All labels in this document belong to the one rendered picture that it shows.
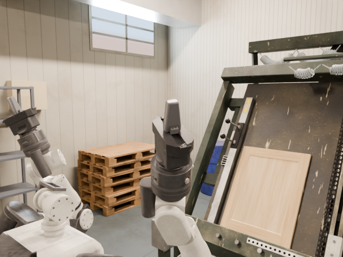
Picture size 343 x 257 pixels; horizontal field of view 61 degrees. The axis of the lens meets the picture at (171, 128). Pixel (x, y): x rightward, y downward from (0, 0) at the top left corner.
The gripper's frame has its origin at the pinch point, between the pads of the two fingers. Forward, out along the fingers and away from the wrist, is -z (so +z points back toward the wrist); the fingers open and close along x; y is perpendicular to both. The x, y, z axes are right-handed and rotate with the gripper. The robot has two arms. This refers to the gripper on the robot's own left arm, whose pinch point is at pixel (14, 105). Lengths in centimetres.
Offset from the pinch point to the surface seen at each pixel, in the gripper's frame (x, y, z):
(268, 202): 66, -77, 105
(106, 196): -143, -272, 132
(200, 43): 49, -496, -18
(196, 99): 1, -487, 77
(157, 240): -7, -69, 104
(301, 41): 136, -172, 30
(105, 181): -134, -271, 112
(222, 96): 61, -146, 44
